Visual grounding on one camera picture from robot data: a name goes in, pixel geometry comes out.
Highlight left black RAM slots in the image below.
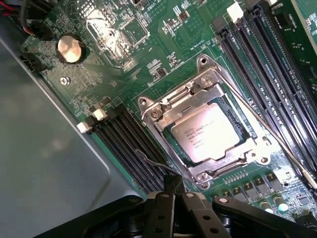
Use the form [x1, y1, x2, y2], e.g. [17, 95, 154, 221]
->
[93, 108, 165, 189]

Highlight bare chipset chip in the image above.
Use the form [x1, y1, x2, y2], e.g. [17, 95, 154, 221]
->
[86, 7, 151, 71]

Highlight black header connector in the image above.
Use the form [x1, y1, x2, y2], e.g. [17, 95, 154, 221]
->
[18, 53, 43, 73]

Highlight metal CPU socket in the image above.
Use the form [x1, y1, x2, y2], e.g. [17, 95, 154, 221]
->
[137, 54, 272, 190]

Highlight right black RAM slots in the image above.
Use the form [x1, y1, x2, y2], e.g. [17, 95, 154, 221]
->
[226, 2, 317, 162]

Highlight grey PC case wall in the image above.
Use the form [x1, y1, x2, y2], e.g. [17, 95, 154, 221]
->
[0, 17, 149, 238]

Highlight round silver capacitor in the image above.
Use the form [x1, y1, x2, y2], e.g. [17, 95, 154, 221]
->
[273, 195, 286, 212]
[260, 200, 273, 214]

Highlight black ram slots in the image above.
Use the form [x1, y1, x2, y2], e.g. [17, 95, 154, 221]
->
[226, 2, 317, 162]
[93, 108, 165, 189]

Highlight metal socket cover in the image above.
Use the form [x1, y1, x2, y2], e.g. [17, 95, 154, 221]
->
[158, 83, 258, 173]

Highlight red and black wire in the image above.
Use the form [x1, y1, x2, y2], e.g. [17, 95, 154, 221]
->
[0, 0, 25, 17]

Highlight long locking lever white tip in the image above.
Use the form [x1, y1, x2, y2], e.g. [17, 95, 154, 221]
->
[217, 70, 317, 189]

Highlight silver coin battery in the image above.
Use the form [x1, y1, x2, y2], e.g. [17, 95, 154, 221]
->
[55, 34, 86, 64]

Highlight green motherboard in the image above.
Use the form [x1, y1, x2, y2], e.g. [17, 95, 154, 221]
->
[18, 0, 317, 225]

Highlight silver CPU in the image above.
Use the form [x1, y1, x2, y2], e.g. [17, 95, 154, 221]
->
[170, 103, 241, 164]

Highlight thin wire locking lever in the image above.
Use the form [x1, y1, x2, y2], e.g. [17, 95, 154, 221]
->
[135, 148, 199, 183]

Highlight black RAM slot white clip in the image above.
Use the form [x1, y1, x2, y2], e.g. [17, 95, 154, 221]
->
[76, 121, 149, 194]

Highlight black wire bundle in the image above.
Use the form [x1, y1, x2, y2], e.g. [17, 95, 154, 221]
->
[19, 0, 59, 41]

